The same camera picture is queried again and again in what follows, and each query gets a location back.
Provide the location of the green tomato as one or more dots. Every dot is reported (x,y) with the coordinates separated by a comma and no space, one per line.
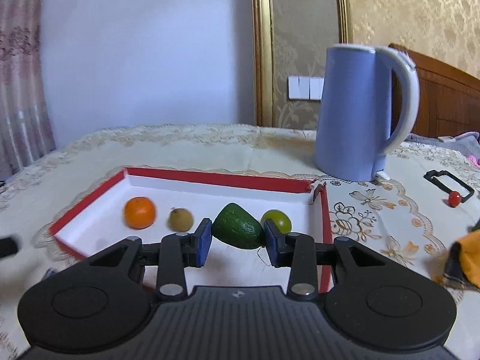
(280,219)

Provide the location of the small red cherry tomato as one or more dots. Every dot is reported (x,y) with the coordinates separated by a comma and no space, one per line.
(454,199)

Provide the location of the wooden bed headboard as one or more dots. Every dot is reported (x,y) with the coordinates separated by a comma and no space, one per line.
(449,98)

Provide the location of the grey bedding pile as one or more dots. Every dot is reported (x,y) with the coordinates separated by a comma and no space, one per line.
(466,143)

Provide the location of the embroidered cream tablecloth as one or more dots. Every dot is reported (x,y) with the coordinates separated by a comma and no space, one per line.
(406,217)

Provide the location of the green cucumber piece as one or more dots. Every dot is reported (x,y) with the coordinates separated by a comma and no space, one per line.
(236,227)

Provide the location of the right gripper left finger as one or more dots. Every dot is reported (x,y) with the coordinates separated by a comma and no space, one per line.
(170,256)

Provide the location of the gold picture frame moulding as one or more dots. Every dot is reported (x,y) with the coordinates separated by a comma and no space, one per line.
(290,39)

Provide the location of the blue electric kettle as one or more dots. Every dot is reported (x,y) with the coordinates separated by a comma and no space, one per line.
(368,107)

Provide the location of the orange plaid cloth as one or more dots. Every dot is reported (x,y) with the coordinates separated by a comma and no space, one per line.
(462,265)

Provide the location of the black rectangular frame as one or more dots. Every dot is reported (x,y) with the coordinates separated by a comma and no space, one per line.
(448,183)

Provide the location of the patterned pink curtain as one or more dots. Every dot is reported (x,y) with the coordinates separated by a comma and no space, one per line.
(26,134)

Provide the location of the white wall switch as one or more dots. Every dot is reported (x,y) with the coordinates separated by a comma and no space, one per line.
(305,88)

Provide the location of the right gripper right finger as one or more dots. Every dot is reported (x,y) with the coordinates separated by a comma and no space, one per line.
(314,266)

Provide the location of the red shallow cardboard tray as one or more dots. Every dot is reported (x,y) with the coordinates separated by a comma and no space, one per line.
(97,220)

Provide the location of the orange tangerine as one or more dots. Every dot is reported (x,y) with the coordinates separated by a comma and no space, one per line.
(139,213)

